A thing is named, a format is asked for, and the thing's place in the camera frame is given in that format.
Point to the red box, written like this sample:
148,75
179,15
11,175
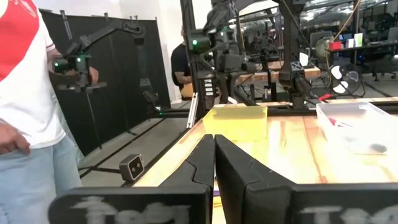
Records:
335,45

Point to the black floor fan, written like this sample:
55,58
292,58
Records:
346,79

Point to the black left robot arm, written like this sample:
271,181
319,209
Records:
293,77

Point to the clear translucent plastic bin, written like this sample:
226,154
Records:
357,130

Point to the person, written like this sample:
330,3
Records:
28,93
180,62

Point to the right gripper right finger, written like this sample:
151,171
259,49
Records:
242,193

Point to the white box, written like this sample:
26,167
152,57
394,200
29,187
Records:
358,40

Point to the black partition panel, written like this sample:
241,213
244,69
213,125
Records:
124,77

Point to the yellow translucent plastic bin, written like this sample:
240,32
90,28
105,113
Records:
236,123

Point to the wooden workbench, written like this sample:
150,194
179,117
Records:
311,73

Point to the silver aluminium extrusion bar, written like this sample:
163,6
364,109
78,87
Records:
192,109

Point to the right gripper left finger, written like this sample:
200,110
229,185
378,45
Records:
192,199

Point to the black desk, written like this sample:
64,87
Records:
373,46

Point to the background black robot arm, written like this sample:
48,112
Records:
230,59

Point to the small grey camera box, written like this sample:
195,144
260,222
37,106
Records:
132,167

